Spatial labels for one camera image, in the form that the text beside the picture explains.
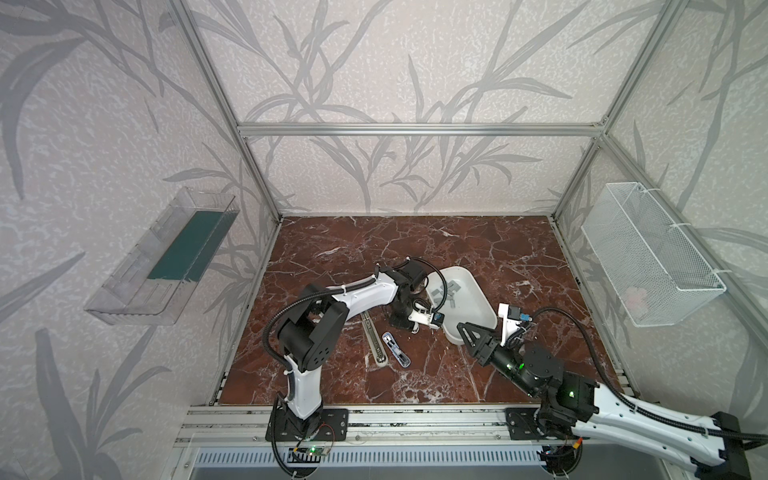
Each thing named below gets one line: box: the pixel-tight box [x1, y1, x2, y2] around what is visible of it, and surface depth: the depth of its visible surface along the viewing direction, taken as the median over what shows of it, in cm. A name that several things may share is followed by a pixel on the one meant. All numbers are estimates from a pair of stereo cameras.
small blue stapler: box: [382, 331, 412, 369], surface depth 87 cm
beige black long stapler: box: [360, 311, 388, 367], surface depth 88 cm
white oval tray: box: [426, 266, 498, 345], surface depth 98 cm
